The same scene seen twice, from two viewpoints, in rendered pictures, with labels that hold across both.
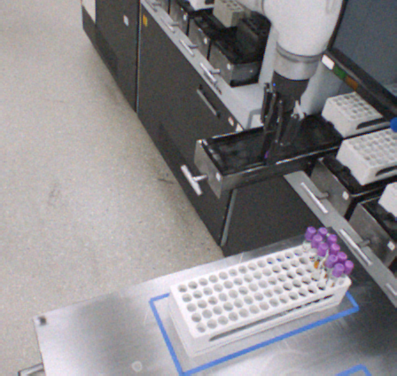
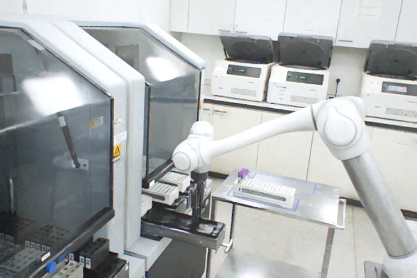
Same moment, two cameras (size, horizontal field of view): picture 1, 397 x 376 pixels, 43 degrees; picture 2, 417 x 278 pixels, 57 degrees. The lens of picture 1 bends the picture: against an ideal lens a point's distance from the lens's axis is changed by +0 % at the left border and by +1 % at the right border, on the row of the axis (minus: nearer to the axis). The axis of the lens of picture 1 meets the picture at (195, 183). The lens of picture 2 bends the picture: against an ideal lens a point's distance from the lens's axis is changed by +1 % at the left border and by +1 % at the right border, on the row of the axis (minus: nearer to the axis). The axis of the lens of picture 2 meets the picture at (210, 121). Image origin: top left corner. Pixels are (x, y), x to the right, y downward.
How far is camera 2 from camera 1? 215 cm
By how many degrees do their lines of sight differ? 106
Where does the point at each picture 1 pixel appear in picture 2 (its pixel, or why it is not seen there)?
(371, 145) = (162, 190)
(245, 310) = (275, 186)
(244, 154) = (203, 226)
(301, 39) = not seen: hidden behind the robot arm
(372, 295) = (226, 183)
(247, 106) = (141, 261)
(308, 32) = not seen: hidden behind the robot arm
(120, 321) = (308, 212)
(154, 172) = not seen: outside the picture
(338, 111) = (147, 201)
